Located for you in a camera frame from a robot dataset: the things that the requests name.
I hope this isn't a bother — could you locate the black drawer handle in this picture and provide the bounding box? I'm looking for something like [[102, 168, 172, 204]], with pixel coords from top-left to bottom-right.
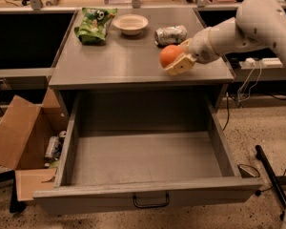
[[133, 193, 170, 209]]

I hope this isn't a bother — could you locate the black pole on floor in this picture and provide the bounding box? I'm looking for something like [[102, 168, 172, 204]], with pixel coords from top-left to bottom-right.
[[255, 145, 286, 219]]

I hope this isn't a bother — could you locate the grey cabinet counter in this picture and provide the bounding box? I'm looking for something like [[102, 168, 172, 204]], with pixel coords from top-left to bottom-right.
[[49, 7, 236, 119]]

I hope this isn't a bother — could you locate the bottle in cardboard box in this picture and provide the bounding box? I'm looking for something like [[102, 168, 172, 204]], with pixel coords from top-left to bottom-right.
[[45, 136, 59, 158]]

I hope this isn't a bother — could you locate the green chip bag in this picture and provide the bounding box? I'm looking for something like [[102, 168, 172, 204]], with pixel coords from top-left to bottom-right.
[[74, 8, 117, 45]]

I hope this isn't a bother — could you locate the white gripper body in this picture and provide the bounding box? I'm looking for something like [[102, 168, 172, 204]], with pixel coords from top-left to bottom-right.
[[188, 27, 219, 64]]

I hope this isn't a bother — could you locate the brown cardboard box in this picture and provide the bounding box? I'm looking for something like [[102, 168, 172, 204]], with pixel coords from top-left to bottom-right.
[[0, 89, 68, 201]]

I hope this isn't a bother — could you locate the white power strip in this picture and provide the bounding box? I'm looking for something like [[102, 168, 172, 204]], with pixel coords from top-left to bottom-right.
[[241, 58, 283, 69]]

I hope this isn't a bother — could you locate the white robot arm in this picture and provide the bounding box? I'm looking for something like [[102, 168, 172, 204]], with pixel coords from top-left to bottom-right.
[[159, 0, 286, 75]]

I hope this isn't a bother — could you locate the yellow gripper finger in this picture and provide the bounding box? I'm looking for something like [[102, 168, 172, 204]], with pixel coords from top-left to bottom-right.
[[165, 53, 196, 75], [178, 38, 192, 53]]

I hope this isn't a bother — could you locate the orange fruit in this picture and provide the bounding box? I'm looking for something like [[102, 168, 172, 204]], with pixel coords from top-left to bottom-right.
[[159, 45, 183, 68]]

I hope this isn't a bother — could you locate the white bowl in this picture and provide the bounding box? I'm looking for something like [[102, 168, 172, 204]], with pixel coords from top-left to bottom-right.
[[113, 14, 149, 36]]

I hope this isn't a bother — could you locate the crushed silver soda can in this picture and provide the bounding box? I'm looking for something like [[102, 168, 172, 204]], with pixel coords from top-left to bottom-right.
[[154, 25, 187, 47]]

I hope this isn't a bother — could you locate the grey open drawer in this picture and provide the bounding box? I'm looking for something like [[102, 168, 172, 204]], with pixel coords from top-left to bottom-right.
[[33, 90, 261, 215]]

